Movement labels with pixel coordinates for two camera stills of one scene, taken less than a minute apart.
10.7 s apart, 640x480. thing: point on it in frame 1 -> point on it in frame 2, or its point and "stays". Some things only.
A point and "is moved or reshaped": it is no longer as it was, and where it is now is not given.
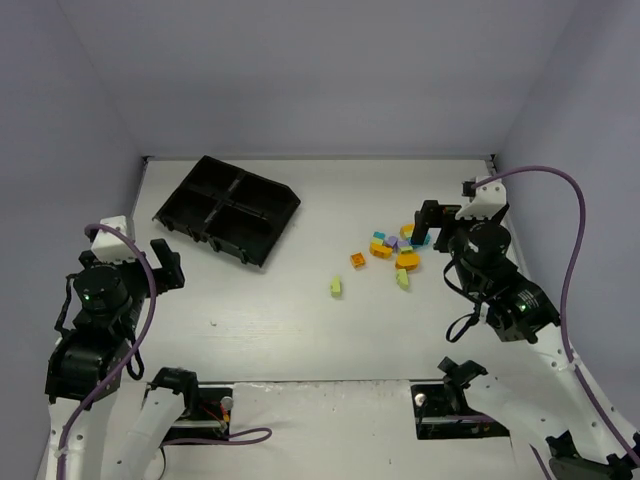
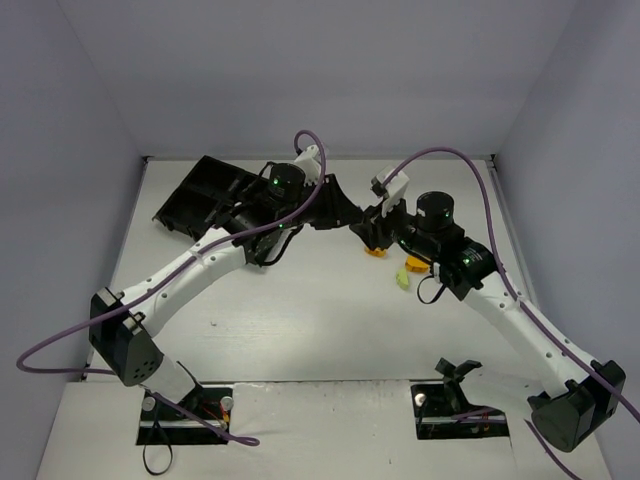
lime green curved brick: (402, 278) stays
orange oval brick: (407, 260) is moved or reshaped
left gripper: (151, 272) -> (326, 201)
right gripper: (442, 220) -> (379, 226)
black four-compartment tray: (239, 212) stays
